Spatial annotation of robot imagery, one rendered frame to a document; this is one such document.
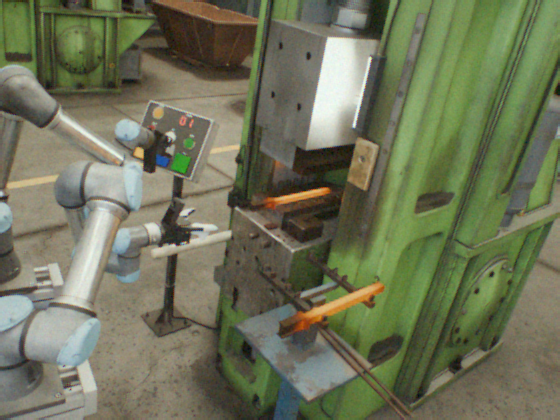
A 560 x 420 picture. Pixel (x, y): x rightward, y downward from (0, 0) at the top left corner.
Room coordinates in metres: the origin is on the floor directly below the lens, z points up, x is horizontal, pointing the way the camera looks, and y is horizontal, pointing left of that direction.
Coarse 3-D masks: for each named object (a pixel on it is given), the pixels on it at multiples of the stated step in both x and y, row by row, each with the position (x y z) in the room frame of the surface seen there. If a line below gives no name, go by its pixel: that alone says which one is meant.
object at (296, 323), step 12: (372, 288) 1.40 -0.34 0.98; (336, 300) 1.30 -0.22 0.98; (348, 300) 1.31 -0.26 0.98; (360, 300) 1.34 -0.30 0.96; (300, 312) 1.19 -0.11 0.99; (312, 312) 1.21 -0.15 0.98; (324, 312) 1.23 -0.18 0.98; (336, 312) 1.26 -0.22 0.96; (288, 324) 1.13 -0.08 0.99; (300, 324) 1.17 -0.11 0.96; (288, 336) 1.13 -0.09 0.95
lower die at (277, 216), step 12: (264, 192) 1.97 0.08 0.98; (276, 192) 1.99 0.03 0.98; (288, 192) 1.99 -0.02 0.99; (300, 192) 2.02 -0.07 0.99; (336, 192) 2.07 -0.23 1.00; (276, 204) 1.83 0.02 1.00; (300, 204) 1.89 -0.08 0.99; (312, 204) 1.92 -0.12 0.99; (324, 204) 1.96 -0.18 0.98; (264, 216) 1.87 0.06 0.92; (276, 216) 1.82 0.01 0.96; (324, 216) 1.97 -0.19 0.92
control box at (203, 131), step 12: (156, 108) 2.22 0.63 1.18; (168, 108) 2.21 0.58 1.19; (144, 120) 2.20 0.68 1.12; (156, 120) 2.19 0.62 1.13; (168, 120) 2.17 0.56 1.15; (180, 120) 2.16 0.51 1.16; (204, 120) 2.14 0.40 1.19; (180, 132) 2.13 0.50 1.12; (192, 132) 2.12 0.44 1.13; (204, 132) 2.11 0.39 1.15; (216, 132) 2.17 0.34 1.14; (180, 144) 2.10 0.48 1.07; (204, 144) 2.08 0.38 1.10; (132, 156) 2.12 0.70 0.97; (192, 156) 2.06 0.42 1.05; (204, 156) 2.09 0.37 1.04; (156, 168) 2.12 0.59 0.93; (168, 168) 2.05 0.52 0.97; (192, 168) 2.03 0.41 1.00; (192, 180) 2.01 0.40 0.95
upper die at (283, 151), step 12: (264, 132) 1.93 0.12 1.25; (264, 144) 1.92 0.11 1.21; (276, 144) 1.87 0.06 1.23; (288, 144) 1.82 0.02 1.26; (276, 156) 1.86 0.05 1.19; (288, 156) 1.82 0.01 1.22; (300, 156) 1.82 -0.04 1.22; (312, 156) 1.86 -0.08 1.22; (324, 156) 1.91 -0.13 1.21; (336, 156) 1.96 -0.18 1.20; (348, 156) 2.01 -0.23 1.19
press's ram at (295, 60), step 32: (288, 32) 1.90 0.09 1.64; (320, 32) 1.84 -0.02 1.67; (288, 64) 1.88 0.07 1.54; (320, 64) 1.76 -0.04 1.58; (352, 64) 1.86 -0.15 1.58; (288, 96) 1.86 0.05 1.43; (320, 96) 1.77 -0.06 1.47; (352, 96) 1.89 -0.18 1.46; (288, 128) 1.83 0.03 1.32; (320, 128) 1.80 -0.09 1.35
